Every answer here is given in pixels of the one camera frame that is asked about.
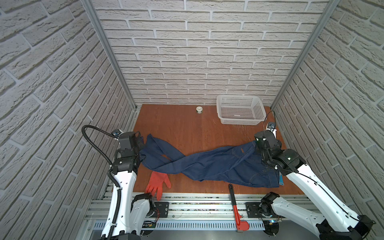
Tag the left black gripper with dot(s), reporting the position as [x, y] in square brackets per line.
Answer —
[142, 143]

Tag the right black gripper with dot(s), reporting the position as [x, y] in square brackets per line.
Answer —
[279, 145]

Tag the blue denim trousers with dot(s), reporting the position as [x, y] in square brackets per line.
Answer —
[240, 165]

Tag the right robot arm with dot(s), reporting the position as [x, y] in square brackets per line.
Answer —
[335, 220]

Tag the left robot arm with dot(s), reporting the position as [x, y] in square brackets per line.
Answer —
[127, 213]

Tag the grey blue work glove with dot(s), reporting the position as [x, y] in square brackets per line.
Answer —
[281, 180]

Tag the red work glove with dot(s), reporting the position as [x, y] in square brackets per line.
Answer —
[155, 185]

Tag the white plastic basket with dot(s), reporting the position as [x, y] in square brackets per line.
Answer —
[240, 110]

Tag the white tape roll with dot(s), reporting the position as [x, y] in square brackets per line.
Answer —
[199, 110]

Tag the red pipe wrench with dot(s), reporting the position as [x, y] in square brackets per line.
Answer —
[240, 224]

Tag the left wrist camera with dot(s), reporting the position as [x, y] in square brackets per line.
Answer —
[116, 132]

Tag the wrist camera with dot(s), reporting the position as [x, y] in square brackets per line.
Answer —
[271, 126]
[116, 132]

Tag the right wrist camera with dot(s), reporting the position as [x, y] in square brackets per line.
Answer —
[271, 126]

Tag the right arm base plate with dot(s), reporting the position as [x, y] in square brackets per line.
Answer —
[253, 209]

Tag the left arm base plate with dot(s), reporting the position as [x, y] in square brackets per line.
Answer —
[159, 209]

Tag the aluminium rail frame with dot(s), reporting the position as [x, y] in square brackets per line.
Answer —
[198, 212]

